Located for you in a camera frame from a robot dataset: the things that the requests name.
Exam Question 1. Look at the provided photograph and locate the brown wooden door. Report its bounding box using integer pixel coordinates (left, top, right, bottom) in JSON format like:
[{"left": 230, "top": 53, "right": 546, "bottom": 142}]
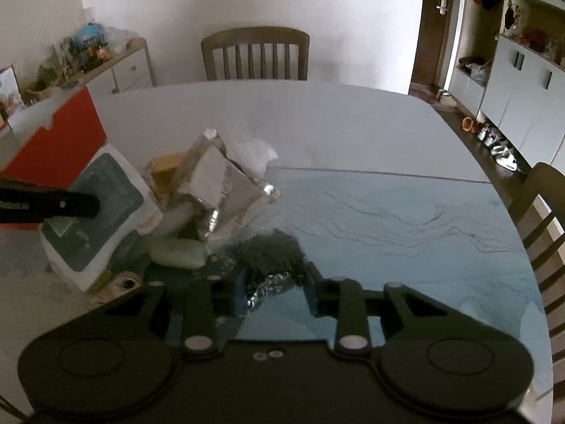
[{"left": 410, "top": 0, "right": 462, "bottom": 94}]

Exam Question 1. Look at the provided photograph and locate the clear plastic bag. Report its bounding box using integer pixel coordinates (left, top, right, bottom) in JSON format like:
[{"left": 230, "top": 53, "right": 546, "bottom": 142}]
[{"left": 228, "top": 138, "right": 280, "bottom": 178}]

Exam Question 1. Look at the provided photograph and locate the wooden slat-back chair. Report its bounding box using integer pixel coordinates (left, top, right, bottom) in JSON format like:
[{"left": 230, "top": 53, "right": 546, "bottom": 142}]
[
  {"left": 201, "top": 26, "right": 310, "bottom": 83},
  {"left": 507, "top": 162, "right": 565, "bottom": 334}
]

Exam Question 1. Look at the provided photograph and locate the row of light shoes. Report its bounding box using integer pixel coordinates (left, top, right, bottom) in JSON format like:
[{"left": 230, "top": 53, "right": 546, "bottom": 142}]
[{"left": 478, "top": 125, "right": 521, "bottom": 172}]

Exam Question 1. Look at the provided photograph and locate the white sideboard cabinet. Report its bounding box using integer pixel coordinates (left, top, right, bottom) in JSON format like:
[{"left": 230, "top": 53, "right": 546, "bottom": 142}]
[{"left": 82, "top": 37, "right": 156, "bottom": 96}]

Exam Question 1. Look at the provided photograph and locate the white wardrobe cabinet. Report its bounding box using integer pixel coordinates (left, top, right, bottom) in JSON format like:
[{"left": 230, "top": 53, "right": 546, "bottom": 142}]
[{"left": 449, "top": 0, "right": 565, "bottom": 169}]

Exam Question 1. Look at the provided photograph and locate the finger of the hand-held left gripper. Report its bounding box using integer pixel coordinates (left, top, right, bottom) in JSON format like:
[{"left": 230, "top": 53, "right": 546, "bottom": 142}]
[{"left": 0, "top": 180, "right": 100, "bottom": 227}]

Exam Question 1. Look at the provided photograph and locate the printed carton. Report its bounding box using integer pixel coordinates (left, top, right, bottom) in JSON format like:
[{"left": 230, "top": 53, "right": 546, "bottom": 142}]
[{"left": 0, "top": 65, "right": 25, "bottom": 121}]

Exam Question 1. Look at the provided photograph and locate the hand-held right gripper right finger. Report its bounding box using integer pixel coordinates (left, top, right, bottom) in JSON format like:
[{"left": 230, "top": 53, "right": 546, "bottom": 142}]
[{"left": 304, "top": 263, "right": 450, "bottom": 358}]

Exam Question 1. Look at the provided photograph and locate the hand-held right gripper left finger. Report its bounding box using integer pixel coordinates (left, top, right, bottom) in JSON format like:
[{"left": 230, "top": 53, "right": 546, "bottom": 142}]
[{"left": 103, "top": 269, "right": 249, "bottom": 358}]

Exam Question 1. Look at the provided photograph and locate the red cardboard box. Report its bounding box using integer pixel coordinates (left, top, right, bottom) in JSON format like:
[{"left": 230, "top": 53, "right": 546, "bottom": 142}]
[{"left": 0, "top": 85, "right": 109, "bottom": 231}]

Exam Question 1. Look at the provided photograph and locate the white packet with green label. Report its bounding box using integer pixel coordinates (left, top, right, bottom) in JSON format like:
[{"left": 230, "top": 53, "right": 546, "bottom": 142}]
[{"left": 40, "top": 143, "right": 164, "bottom": 293}]

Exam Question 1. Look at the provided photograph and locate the blue globe toy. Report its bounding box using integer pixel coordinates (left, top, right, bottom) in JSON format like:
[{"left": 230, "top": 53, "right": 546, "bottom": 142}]
[{"left": 78, "top": 23, "right": 105, "bottom": 48}]

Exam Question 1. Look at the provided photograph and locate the dark glittery packet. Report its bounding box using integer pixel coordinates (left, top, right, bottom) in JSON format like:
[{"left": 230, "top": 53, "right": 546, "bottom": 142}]
[{"left": 230, "top": 228, "right": 308, "bottom": 311}]

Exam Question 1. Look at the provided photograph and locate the doormat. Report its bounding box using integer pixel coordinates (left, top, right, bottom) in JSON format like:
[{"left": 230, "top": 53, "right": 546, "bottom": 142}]
[{"left": 410, "top": 83, "right": 442, "bottom": 103}]

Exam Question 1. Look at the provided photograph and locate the silver foil packet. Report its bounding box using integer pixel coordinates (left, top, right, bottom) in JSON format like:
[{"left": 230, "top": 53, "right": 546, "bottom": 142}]
[{"left": 170, "top": 128, "right": 281, "bottom": 242}]

